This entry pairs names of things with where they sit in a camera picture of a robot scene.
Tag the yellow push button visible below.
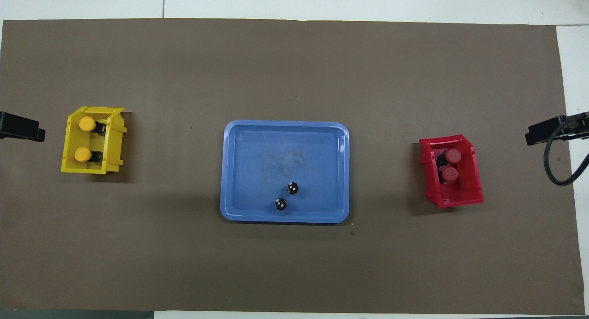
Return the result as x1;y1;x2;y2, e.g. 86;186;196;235
74;146;103;163
79;116;107;136

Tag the blue plastic tray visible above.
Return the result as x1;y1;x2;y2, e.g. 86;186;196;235
220;120;350;224

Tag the yellow plastic bin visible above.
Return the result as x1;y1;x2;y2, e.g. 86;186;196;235
61;106;127;175

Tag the red plastic bin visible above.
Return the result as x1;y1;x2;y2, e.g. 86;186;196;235
418;134;485;209

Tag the brown table mat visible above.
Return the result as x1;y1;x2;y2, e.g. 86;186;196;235
0;18;585;316

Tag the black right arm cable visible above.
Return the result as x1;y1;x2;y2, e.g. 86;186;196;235
543;114;589;187

